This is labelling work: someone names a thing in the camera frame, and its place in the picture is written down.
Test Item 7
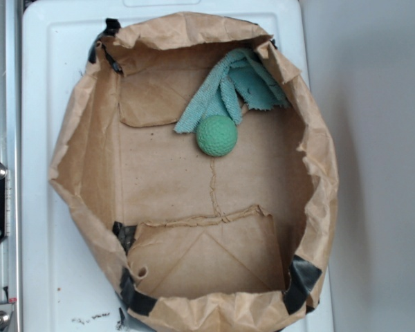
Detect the green dimpled ball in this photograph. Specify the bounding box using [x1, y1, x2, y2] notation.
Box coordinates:
[196, 116, 238, 157]

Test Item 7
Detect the white plastic bin lid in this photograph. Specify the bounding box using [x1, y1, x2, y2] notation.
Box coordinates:
[21, 1, 333, 331]

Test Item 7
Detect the teal terry cloth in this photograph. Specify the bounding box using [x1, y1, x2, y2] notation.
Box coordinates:
[174, 48, 290, 133]

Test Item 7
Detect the brown paper bag tray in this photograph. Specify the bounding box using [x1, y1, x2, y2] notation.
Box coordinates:
[49, 12, 339, 331]

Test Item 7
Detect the aluminium frame rail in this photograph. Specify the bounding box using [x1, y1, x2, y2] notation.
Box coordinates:
[0, 1, 24, 331]

